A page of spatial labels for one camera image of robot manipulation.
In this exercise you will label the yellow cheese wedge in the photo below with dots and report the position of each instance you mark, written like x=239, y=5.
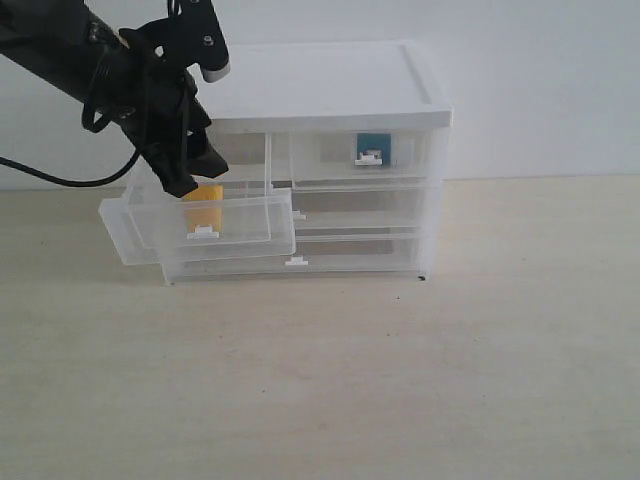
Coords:
x=204, y=220

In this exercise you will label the clear middle wide drawer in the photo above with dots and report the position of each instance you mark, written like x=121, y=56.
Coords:
x=399, y=208

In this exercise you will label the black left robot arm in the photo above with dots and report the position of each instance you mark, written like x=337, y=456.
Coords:
x=61, y=42

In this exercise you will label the clear bottom wide drawer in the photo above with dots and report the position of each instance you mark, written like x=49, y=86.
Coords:
x=396, y=255

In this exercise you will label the white plastic drawer cabinet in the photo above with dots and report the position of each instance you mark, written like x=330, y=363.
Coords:
x=331, y=87

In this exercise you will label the clear wide drawer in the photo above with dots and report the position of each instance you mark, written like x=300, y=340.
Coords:
x=396, y=255
x=399, y=208

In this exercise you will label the small blue white box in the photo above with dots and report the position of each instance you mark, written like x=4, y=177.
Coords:
x=373, y=149

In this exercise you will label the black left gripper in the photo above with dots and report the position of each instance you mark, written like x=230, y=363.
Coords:
x=156, y=108

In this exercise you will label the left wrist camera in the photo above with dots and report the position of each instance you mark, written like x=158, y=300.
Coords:
x=189, y=35

